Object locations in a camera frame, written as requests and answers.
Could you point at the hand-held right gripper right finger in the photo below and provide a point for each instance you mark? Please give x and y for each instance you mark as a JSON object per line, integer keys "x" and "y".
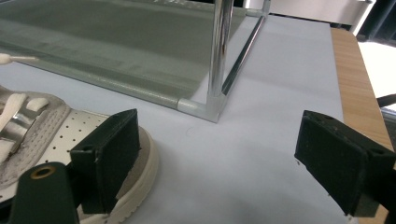
{"x": 333, "y": 161}

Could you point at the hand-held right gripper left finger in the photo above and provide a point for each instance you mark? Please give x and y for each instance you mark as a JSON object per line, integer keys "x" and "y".
{"x": 107, "y": 161}

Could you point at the white perforated sneaker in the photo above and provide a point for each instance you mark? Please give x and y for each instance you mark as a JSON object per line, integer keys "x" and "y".
{"x": 46, "y": 130}

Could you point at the metal shoe rack grey shelf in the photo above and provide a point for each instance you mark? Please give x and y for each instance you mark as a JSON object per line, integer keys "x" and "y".
{"x": 124, "y": 46}

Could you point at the white table cover sheet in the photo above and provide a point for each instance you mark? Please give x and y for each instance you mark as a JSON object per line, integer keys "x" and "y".
{"x": 249, "y": 149}

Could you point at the dark metal stand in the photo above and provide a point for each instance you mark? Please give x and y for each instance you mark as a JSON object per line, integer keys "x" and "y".
{"x": 378, "y": 18}

